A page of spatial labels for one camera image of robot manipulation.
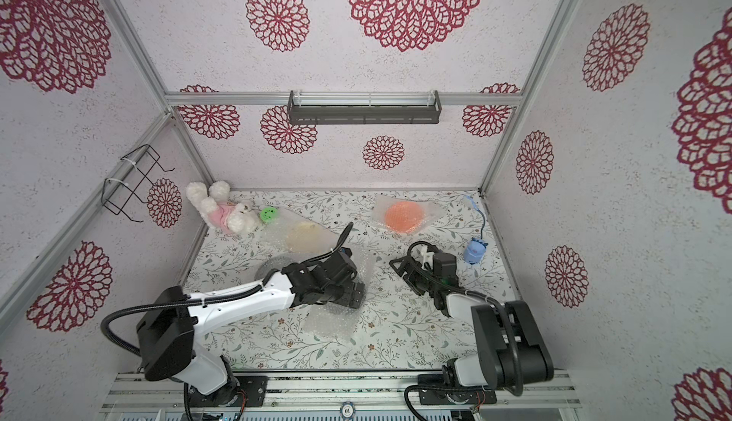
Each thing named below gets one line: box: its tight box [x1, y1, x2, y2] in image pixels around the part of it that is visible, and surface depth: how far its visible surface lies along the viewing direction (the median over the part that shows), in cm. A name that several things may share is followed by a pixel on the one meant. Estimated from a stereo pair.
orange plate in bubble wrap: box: [371, 194, 447, 238], surface depth 111 cm
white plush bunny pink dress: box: [185, 180, 260, 234], surface depth 102 cm
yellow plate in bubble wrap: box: [285, 221, 340, 256], surface depth 107 cm
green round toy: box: [259, 206, 279, 223], surface depth 108 cm
